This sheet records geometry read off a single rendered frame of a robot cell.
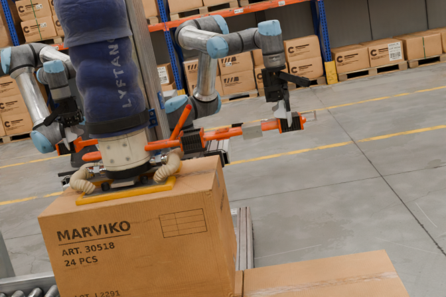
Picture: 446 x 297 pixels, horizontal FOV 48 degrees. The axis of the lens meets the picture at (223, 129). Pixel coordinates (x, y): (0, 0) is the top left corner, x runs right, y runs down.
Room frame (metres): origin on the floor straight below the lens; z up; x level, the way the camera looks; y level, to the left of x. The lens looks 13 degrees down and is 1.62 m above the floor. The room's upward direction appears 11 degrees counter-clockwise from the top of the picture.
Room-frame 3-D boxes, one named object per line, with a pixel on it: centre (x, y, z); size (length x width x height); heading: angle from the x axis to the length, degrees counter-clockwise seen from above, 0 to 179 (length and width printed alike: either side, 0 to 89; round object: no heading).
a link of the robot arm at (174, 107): (2.32, 0.18, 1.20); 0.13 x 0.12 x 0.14; 113
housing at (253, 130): (1.71, -0.10, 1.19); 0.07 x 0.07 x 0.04; 85
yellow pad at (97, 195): (1.65, 0.37, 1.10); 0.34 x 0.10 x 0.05; 85
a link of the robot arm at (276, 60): (1.70, -0.22, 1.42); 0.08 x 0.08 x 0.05
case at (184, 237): (1.75, 0.35, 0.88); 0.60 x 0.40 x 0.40; 84
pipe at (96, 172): (1.75, 0.36, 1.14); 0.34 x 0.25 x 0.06; 85
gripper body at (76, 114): (2.03, 0.61, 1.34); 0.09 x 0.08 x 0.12; 85
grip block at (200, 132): (1.73, 0.11, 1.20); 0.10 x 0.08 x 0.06; 175
